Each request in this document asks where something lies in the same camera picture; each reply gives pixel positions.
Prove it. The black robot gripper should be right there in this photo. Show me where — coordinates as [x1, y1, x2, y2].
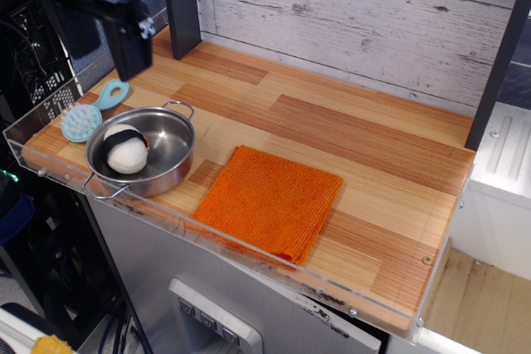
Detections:
[42, 0, 155, 80]

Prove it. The white plush egg black band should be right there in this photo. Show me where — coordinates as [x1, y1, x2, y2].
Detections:
[100, 124, 149, 175]

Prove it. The silver metal pot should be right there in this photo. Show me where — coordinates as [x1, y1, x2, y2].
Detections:
[82, 100, 195, 200]

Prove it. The orange folded towel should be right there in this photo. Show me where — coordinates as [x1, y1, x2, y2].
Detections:
[192, 146, 343, 265]

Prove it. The black plastic crate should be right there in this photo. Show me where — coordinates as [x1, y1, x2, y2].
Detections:
[1, 0, 72, 119]

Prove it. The light blue scrub brush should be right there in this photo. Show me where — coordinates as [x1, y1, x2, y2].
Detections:
[61, 80, 129, 143]

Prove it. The clear acrylic table guard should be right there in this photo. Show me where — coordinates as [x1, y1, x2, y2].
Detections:
[5, 72, 474, 342]

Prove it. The stainless steel dispenser cabinet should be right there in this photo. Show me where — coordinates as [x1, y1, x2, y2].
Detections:
[88, 199, 388, 353]

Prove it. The yellow object bottom left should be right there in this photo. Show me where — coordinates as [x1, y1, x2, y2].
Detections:
[30, 335, 74, 354]

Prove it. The white side cabinet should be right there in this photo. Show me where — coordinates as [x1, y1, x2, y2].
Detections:
[449, 103, 530, 279]

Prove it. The dark grey right post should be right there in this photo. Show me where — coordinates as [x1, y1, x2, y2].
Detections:
[465, 0, 530, 151]

